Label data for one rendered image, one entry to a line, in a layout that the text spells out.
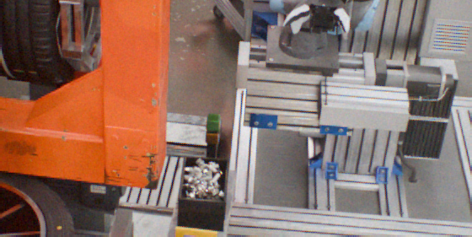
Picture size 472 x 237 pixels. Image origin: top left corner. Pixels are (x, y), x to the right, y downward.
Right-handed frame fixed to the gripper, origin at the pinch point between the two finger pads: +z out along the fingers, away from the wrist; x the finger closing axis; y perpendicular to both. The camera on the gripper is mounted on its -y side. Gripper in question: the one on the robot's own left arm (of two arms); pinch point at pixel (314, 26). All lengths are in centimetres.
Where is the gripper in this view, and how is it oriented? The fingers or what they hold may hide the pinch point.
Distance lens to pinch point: 225.8
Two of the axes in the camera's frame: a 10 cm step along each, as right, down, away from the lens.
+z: -3.1, 5.5, -7.8
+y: 0.6, 8.3, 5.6
